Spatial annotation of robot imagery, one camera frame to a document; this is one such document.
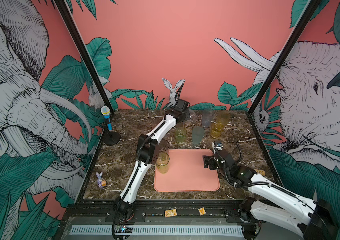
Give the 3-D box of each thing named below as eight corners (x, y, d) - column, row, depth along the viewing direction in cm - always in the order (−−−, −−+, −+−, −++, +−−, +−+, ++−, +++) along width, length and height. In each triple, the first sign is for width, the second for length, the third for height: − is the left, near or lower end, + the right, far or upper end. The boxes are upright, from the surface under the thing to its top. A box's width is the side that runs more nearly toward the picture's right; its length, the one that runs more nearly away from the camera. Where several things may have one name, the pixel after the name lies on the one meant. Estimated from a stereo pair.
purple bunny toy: (101, 189, 84) (98, 187, 81) (97, 175, 89) (94, 172, 86) (107, 186, 85) (104, 184, 82) (103, 172, 90) (100, 170, 87)
